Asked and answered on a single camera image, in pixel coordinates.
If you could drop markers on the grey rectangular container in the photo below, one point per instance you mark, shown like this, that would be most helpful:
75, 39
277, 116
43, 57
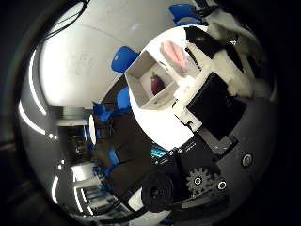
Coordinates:
138, 78

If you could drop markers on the cyan slatted rack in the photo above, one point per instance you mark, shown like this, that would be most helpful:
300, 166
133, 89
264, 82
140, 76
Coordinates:
157, 151

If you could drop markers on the white flat panel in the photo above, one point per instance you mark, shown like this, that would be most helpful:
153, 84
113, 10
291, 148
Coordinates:
92, 128

